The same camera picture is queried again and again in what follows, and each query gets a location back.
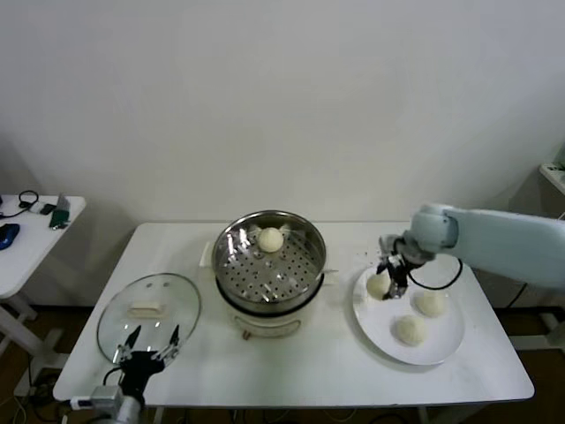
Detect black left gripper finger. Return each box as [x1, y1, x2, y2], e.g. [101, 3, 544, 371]
[115, 325, 141, 364]
[152, 324, 181, 366]

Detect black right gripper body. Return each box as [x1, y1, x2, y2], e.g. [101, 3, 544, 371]
[384, 254, 410, 291]

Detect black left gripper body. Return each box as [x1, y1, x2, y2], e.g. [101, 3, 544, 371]
[117, 351, 168, 397]

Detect white steamed baozi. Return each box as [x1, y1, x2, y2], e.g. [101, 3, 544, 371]
[258, 227, 284, 254]
[365, 272, 392, 301]
[393, 314, 429, 348]
[414, 290, 449, 319]

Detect round glass pot lid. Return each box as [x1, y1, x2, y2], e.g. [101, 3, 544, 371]
[96, 272, 203, 363]

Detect perforated stainless steamer basket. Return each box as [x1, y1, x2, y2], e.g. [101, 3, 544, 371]
[212, 210, 328, 310]

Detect large white plate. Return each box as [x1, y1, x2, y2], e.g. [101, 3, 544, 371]
[351, 262, 467, 367]

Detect white electric cooker pot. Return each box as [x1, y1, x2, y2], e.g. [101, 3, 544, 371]
[200, 242, 342, 340]

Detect white side table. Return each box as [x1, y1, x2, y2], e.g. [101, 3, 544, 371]
[0, 193, 88, 401]

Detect blue computer mouse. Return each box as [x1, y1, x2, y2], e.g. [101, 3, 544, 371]
[0, 223, 22, 252]

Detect white shelf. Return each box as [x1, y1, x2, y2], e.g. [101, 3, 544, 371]
[539, 161, 565, 196]

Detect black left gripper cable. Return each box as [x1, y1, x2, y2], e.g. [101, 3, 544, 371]
[102, 366, 124, 388]

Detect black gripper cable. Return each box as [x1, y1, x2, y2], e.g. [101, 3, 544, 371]
[102, 366, 124, 388]
[408, 257, 463, 292]

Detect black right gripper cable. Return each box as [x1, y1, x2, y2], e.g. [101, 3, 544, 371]
[408, 257, 463, 292]

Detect black floor cable bundle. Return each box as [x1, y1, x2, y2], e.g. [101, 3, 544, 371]
[26, 366, 63, 423]

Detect black power adapter cable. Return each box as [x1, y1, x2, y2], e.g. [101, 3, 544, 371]
[507, 282, 530, 309]

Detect white table base frame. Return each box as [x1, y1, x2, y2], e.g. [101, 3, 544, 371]
[511, 308, 565, 353]

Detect black headset with cable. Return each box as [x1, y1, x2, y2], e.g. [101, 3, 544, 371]
[0, 190, 41, 220]

